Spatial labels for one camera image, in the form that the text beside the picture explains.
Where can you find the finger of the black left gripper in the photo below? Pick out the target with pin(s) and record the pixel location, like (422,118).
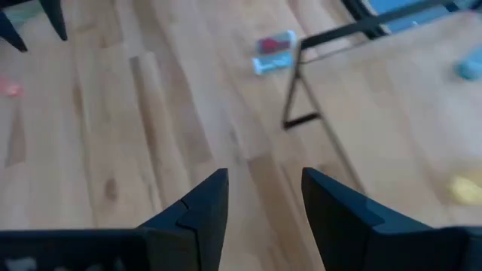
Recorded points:
(11,32)
(56,17)

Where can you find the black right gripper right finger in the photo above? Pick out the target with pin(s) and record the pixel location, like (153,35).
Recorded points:
(339,226)

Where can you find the wooden shelf with black frame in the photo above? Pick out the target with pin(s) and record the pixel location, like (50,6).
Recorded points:
(395,113)

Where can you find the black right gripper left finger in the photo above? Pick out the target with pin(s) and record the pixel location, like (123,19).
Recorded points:
(196,226)

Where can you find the yellow medicine bottle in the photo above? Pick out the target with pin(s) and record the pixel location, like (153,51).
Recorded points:
(465,190)

